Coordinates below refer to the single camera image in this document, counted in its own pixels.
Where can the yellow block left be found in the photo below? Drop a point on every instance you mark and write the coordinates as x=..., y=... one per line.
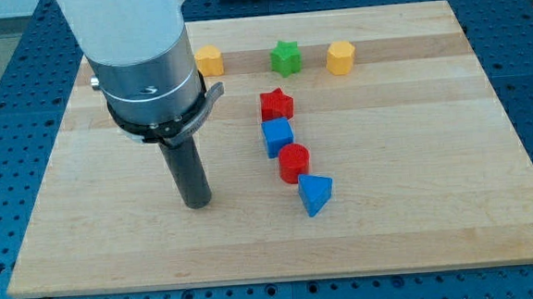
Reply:
x=209, y=61

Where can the wooden board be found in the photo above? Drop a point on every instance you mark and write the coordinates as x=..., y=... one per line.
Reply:
x=428, y=172

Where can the blue cube block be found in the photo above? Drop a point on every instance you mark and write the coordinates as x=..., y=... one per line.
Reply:
x=277, y=133

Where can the green star block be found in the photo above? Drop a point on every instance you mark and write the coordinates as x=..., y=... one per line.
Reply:
x=286, y=58

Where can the red star block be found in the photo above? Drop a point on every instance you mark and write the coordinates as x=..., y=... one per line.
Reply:
x=276, y=104

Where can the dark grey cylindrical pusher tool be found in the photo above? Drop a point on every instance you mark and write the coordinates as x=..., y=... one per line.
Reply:
x=188, y=173

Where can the blue triangle block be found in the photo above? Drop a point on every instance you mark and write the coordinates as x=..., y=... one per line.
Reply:
x=314, y=191

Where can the yellow hexagon block right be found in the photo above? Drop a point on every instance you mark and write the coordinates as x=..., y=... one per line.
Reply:
x=340, y=58

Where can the red cylinder block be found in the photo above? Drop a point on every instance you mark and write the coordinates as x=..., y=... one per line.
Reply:
x=294, y=160

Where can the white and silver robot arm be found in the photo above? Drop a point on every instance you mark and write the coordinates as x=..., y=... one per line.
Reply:
x=141, y=55

